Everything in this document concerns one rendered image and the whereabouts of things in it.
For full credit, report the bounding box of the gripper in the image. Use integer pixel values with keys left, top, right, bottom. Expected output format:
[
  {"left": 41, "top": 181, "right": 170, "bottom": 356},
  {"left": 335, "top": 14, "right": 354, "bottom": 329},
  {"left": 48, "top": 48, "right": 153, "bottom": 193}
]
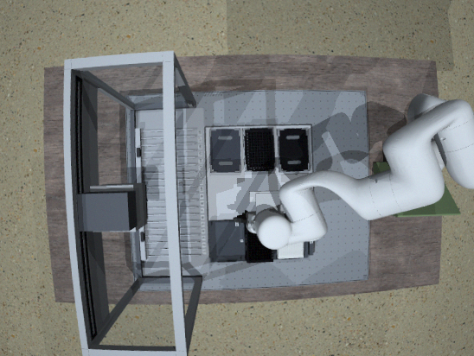
[{"left": 234, "top": 210, "right": 287, "bottom": 233}]

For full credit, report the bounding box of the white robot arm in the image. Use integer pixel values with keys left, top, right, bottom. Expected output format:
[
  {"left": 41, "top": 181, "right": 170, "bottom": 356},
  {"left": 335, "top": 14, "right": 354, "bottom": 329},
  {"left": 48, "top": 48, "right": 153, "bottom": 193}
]
[{"left": 247, "top": 93, "right": 474, "bottom": 250}]

